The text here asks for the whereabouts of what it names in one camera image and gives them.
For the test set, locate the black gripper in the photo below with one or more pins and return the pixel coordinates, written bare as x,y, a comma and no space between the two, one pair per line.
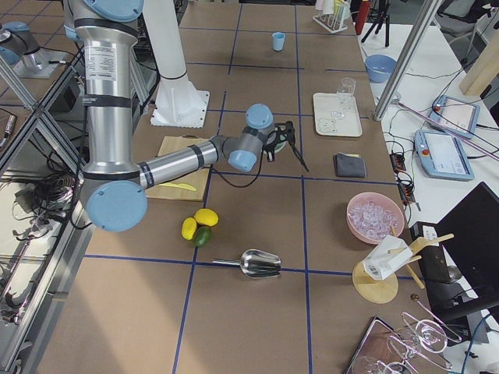
289,137

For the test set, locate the light blue plastic cup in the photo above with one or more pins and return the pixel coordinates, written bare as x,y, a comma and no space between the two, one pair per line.
278,41

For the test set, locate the green bowl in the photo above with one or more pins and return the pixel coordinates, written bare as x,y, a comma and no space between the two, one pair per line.
279,146

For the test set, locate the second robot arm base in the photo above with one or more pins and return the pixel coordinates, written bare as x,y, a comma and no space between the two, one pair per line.
25,56

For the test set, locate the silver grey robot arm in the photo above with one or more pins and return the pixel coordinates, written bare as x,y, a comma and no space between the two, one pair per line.
114,187

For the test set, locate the pink bowl of ice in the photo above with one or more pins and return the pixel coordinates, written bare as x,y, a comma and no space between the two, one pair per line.
371,216

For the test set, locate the steel ice scoop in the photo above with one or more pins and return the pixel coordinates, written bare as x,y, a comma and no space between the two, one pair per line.
255,263

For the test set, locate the blue bowl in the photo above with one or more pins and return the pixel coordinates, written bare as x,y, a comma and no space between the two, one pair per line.
379,68

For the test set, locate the cream bear tray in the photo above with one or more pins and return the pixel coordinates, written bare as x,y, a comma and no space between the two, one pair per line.
325,125

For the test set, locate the grey folded cloth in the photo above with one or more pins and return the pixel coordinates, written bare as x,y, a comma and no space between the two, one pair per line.
349,166

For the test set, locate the wooden cutting board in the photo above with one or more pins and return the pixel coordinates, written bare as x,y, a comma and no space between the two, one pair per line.
181,159

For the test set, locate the clear wine glass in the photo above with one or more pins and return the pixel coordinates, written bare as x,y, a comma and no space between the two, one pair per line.
345,94

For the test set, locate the yellow lemon far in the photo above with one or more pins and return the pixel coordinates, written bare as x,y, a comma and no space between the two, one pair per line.
207,217

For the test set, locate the yellow lemon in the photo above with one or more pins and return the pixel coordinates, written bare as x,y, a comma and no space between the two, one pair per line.
207,217
188,229

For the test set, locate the yellow plastic knife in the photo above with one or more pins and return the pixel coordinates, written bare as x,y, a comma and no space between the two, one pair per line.
185,186

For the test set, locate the green lime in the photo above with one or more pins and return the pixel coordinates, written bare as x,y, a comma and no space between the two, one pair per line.
202,236

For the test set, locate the yellow lemon near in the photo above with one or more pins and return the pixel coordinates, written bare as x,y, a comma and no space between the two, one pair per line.
188,229

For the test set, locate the pink metal rod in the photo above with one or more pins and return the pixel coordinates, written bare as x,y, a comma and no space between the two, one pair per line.
445,129

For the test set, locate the white paper box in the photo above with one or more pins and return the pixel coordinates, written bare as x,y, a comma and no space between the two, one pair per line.
386,258

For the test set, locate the black tripod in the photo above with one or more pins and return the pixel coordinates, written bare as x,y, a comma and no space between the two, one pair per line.
382,20

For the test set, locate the near teach pendant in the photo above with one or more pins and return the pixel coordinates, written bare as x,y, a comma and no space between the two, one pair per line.
442,156

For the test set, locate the teach pendant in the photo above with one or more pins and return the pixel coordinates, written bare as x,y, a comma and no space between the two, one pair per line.
442,156
456,114

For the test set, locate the wooden stand with base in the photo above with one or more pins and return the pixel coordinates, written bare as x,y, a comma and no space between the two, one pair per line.
383,291

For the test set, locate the far teach pendant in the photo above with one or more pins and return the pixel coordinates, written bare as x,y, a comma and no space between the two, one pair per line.
456,114

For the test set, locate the black monitor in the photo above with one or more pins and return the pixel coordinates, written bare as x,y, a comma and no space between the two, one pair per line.
474,250

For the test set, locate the dark metal tray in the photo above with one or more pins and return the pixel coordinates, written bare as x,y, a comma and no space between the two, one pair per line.
372,354

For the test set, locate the glass rack with glasses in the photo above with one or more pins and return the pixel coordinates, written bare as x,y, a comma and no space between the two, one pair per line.
420,343

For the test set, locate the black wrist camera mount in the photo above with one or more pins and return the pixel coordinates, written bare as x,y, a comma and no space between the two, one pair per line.
285,131

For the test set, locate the white wire cup rack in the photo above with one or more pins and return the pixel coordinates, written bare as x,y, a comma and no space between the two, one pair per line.
332,15

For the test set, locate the aluminium frame post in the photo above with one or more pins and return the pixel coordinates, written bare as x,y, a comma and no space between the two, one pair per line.
416,34

